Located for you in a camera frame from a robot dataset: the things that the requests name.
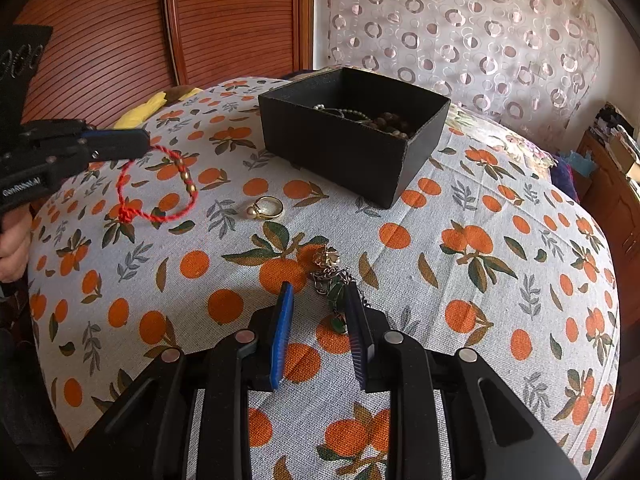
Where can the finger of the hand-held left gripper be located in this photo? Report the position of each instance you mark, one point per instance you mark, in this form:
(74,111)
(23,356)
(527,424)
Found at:
(115,135)
(120,150)

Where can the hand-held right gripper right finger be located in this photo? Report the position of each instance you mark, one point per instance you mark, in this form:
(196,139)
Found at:
(357,340)

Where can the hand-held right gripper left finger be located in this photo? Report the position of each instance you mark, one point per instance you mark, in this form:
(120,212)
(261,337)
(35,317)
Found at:
(282,335)

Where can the black cardboard box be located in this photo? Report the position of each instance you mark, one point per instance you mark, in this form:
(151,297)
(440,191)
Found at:
(340,160)

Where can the person's left hand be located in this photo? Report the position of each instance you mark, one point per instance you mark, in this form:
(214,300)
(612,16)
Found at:
(15,250)

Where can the yellow plush toy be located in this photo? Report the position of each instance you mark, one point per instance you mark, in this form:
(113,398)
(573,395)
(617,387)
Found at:
(145,107)

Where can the orange fruit print bedsheet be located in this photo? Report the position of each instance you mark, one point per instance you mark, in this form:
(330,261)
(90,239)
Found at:
(450,310)

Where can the brown wooden wardrobe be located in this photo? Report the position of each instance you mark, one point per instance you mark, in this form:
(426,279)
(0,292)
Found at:
(225,20)

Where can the floral quilt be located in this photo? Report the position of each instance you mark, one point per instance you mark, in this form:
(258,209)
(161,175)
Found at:
(500,135)

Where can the purple fleece blanket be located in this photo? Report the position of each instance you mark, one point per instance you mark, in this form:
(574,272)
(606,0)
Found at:
(565,175)

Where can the teal bag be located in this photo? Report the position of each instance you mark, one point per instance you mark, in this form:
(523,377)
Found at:
(584,162)

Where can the wooden side cabinet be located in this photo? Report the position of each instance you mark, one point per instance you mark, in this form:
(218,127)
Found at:
(610,200)

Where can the sheer circle pattern curtain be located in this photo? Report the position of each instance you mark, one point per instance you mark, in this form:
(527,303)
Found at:
(450,35)

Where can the pile of clothes and papers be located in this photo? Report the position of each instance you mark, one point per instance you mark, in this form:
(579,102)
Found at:
(612,120)

